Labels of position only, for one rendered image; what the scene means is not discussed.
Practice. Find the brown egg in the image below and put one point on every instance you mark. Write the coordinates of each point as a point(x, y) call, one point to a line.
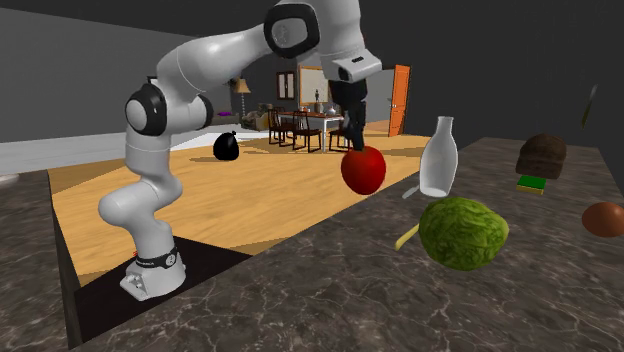
point(604, 219)

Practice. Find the red apple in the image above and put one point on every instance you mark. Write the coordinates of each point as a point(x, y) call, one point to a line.
point(363, 170)

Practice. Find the brown bread loaf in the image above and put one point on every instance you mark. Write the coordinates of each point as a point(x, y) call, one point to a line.
point(541, 156)

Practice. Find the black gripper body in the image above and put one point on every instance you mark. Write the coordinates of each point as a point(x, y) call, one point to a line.
point(347, 91)

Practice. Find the green lettuce head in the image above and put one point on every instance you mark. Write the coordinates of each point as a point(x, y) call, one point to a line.
point(460, 234)

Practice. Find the wood framed window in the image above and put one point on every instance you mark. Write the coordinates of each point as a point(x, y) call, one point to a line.
point(312, 85)

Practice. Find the white bottle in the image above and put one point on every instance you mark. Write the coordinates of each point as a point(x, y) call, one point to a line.
point(440, 161)

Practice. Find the black robot stand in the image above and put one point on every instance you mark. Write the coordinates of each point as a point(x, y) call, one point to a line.
point(204, 265)

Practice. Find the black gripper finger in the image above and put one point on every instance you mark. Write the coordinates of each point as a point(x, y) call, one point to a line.
point(357, 131)

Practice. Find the green and yellow sponge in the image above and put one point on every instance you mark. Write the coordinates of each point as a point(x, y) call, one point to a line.
point(531, 184)

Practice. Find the dark wooden chair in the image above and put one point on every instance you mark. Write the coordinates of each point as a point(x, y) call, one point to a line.
point(337, 139)
point(279, 128)
point(306, 134)

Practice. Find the dining table with tableware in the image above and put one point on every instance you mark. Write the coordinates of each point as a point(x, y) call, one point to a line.
point(322, 117)

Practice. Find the orange door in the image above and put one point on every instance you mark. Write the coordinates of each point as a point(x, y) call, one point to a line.
point(400, 100)

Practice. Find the black bag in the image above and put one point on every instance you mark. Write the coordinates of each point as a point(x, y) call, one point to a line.
point(226, 147)

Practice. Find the grey slender knife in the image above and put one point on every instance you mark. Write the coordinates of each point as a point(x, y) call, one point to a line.
point(589, 106)

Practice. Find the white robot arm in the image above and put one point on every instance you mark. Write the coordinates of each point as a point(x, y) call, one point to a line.
point(151, 146)

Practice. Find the floor lamp with beige shade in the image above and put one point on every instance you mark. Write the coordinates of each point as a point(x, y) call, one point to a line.
point(241, 88)

